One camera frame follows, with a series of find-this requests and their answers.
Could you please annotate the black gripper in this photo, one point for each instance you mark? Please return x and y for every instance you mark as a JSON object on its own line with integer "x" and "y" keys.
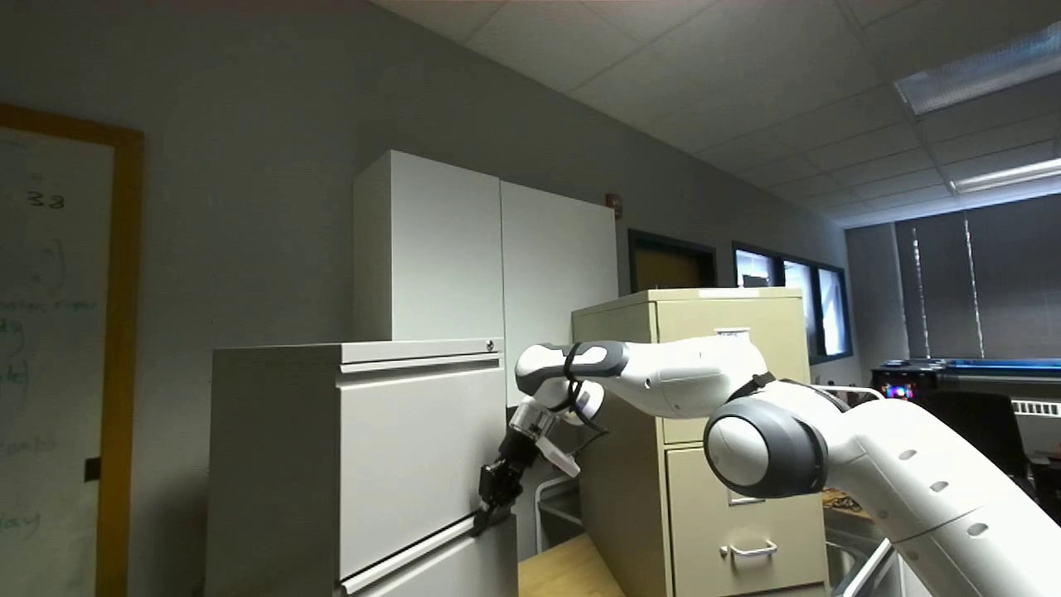
{"x": 501, "y": 479}

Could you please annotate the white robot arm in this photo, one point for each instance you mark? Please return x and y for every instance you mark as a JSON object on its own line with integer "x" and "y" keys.
{"x": 961, "y": 521}

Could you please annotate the grey left filing cabinet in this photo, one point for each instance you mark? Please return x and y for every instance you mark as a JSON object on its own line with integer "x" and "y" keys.
{"x": 334, "y": 456}

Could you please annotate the tall white storage cabinet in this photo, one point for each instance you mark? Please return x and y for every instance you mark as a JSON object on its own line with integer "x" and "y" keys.
{"x": 456, "y": 255}

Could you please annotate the black desk with equipment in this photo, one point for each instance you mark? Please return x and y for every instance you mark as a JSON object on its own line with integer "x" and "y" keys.
{"x": 1004, "y": 406}

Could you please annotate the wood framed whiteboard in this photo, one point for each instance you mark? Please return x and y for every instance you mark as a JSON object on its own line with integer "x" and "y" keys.
{"x": 70, "y": 199}

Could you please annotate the ceiling light panel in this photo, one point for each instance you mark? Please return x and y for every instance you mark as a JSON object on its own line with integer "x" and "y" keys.
{"x": 980, "y": 76}

